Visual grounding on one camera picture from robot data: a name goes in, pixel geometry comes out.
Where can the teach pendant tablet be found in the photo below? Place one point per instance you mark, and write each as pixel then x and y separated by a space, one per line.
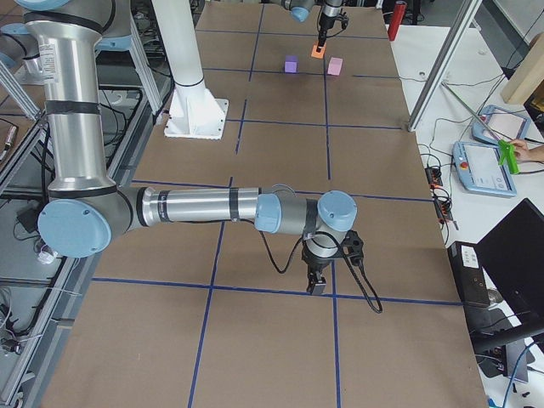
pixel 506 125
pixel 479 171

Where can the black USB hub left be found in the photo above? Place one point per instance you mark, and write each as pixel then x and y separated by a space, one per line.
pixel 434 176

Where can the black monitor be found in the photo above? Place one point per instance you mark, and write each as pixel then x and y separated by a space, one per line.
pixel 512 256

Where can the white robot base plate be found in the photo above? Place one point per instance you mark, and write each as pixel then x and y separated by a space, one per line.
pixel 195 117

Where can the pink foam block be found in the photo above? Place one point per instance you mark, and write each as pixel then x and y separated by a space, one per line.
pixel 335 66

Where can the near teach pendant tablet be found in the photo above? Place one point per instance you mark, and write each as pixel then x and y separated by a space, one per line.
pixel 479 171

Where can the red cylinder bottle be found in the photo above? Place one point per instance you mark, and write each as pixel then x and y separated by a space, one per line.
pixel 396 19

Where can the black usb hub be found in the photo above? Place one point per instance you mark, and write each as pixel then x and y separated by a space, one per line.
pixel 443 209
pixel 434 176

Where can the grey aluminium frame post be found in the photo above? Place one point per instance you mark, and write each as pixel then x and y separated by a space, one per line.
pixel 461 23

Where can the purple foam block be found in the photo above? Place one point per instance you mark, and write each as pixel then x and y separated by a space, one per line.
pixel 291 64

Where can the black USB hub right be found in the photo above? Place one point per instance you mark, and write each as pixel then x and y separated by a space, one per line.
pixel 443 209

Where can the far teach pendant tablet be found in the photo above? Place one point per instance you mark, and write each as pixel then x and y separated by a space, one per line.
pixel 506 125

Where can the black computer box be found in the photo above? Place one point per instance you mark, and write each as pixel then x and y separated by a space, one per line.
pixel 468 274

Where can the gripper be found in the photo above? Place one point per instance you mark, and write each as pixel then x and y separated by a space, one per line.
pixel 314 263
pixel 328 14

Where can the person's hand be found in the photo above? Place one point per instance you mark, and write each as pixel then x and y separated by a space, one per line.
pixel 526 154

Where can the green handled reacher grabber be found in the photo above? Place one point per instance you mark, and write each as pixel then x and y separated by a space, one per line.
pixel 507 151

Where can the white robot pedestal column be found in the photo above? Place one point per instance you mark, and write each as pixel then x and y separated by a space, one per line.
pixel 177 30

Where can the orange foam block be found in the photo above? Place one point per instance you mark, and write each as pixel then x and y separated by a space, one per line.
pixel 318 51

